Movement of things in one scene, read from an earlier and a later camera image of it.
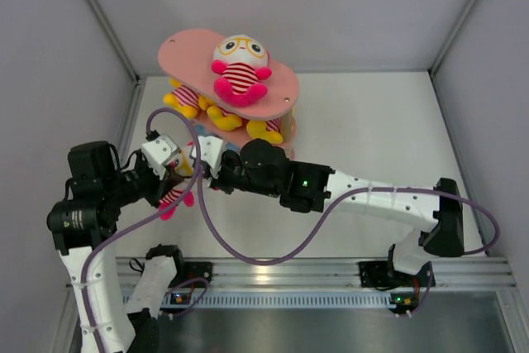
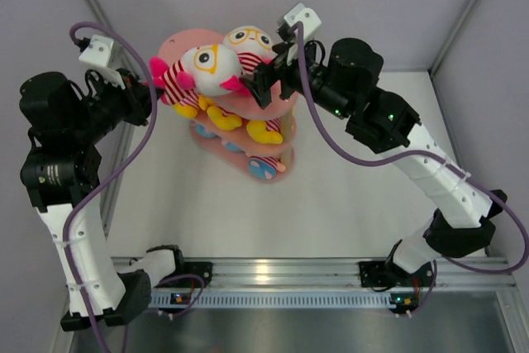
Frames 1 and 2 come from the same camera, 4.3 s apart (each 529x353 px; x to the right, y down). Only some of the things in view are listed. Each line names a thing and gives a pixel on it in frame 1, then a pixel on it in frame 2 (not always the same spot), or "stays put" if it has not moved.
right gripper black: (219, 183) → (265, 76)
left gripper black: (159, 187) → (135, 97)
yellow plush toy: (229, 122) stays put
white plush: (183, 168) → (207, 69)
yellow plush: (268, 131) stays put
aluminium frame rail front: (493, 272) stays put
